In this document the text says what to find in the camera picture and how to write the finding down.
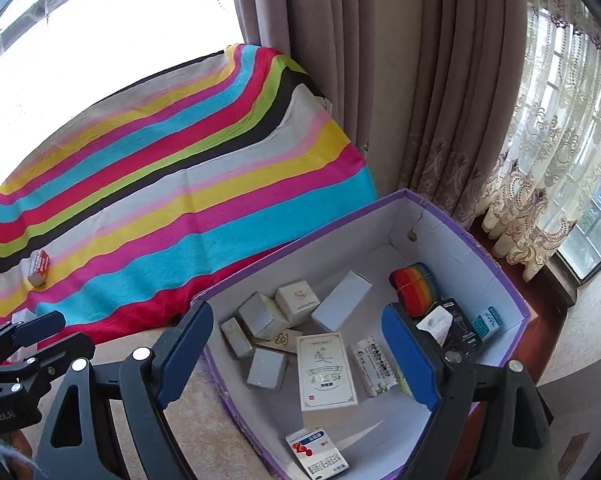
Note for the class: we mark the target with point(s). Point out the white box with line print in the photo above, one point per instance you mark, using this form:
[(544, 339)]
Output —
[(435, 323)]

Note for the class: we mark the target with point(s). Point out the white lace sheer curtain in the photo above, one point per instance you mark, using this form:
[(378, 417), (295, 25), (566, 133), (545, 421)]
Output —
[(545, 160)]

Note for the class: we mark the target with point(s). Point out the brown floor socket plate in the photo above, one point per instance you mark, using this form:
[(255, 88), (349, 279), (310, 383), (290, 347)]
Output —
[(576, 447)]

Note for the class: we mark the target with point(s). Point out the teal and white small box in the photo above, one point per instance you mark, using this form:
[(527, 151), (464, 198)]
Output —
[(485, 323)]

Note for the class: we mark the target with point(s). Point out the purple cardboard box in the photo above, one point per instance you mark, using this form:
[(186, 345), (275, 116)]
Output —
[(455, 255)]

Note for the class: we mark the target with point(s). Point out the beige velvet cushion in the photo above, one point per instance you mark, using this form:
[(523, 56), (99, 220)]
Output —
[(205, 420)]

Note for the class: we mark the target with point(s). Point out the plain white box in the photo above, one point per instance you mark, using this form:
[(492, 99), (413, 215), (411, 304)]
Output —
[(340, 302)]

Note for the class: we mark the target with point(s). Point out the rainbow striped pack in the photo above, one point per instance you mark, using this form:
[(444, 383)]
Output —
[(415, 282)]

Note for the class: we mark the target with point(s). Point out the person's left forearm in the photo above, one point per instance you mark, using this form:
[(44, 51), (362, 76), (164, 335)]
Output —
[(8, 457)]

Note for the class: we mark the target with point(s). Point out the red white blue medicine box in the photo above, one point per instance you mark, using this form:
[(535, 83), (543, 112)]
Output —
[(318, 452)]

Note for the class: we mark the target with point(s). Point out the rainbow striped blanket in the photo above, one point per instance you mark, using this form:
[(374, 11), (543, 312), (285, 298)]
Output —
[(180, 175)]

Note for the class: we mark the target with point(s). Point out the silver white box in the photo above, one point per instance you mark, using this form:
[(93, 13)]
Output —
[(263, 315)]

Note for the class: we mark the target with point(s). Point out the embroidered taupe curtain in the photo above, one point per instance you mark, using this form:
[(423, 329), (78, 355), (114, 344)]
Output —
[(460, 110)]

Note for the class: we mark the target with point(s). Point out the orange and white small box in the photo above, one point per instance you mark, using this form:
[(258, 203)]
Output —
[(39, 267)]

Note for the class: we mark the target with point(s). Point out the brown and white flat box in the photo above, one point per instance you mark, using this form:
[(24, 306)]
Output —
[(280, 341)]

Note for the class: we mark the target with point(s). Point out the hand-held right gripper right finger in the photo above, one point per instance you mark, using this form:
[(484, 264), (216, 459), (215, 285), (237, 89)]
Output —
[(410, 360)]

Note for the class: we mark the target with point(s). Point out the large white deer print box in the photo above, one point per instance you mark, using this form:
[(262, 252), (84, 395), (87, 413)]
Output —
[(328, 377)]

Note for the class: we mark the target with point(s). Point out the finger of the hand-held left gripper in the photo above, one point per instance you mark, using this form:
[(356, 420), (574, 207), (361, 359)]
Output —
[(40, 327), (55, 355)]

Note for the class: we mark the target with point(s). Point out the dark red wooden table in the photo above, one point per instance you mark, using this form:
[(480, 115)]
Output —
[(545, 310)]

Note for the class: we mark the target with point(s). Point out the black box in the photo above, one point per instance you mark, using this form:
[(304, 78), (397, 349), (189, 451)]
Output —
[(461, 332)]

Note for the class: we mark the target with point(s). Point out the white and green medicine box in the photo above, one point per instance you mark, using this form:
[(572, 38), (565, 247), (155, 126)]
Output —
[(375, 366)]

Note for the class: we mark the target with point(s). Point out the dark window frame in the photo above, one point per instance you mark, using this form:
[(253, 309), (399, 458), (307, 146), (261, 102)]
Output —
[(580, 265)]

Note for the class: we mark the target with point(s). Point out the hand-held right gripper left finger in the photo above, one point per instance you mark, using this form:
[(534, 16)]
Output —
[(180, 355)]

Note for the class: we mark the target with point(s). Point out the plain taupe curtain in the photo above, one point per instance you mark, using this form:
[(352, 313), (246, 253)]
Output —
[(305, 35)]

